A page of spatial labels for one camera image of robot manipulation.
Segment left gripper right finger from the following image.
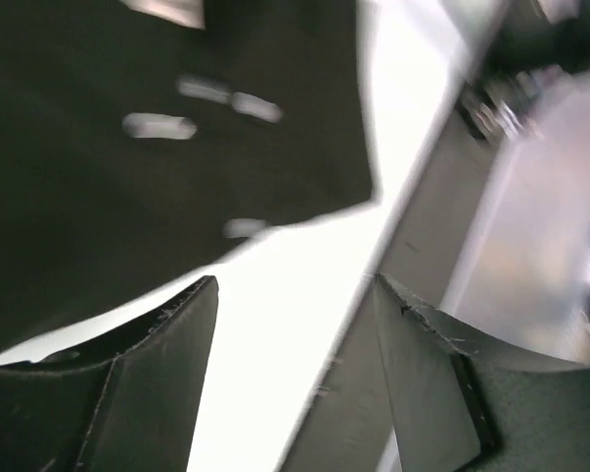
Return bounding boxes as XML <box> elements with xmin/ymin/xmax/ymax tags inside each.
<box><xmin>373</xmin><ymin>274</ymin><xmax>590</xmax><ymax>472</ymax></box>

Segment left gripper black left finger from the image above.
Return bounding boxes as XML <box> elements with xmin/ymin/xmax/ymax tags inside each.
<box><xmin>0</xmin><ymin>276</ymin><xmax>218</xmax><ymax>472</ymax></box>

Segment black long sleeve shirt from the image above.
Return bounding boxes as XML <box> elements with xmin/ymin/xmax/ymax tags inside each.
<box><xmin>0</xmin><ymin>1</ymin><xmax>373</xmax><ymax>353</ymax></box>

